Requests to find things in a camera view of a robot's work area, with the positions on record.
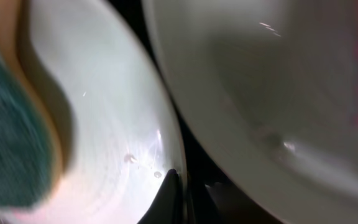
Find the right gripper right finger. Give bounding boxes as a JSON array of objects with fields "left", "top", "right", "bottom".
[{"left": 186, "top": 179, "right": 223, "bottom": 224}]

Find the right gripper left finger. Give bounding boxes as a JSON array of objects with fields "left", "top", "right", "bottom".
[{"left": 138, "top": 169, "right": 183, "bottom": 224}]

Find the light blue plate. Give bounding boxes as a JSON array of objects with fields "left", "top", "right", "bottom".
[{"left": 0, "top": 0, "right": 188, "bottom": 224}]

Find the green yellow sponge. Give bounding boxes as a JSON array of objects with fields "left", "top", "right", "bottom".
[{"left": 0, "top": 0, "right": 65, "bottom": 209}]

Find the black round tray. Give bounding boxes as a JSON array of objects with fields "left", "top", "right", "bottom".
[{"left": 109, "top": 0, "right": 280, "bottom": 224}]

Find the pale green plate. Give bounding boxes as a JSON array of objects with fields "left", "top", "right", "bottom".
[{"left": 142, "top": 0, "right": 358, "bottom": 223}]

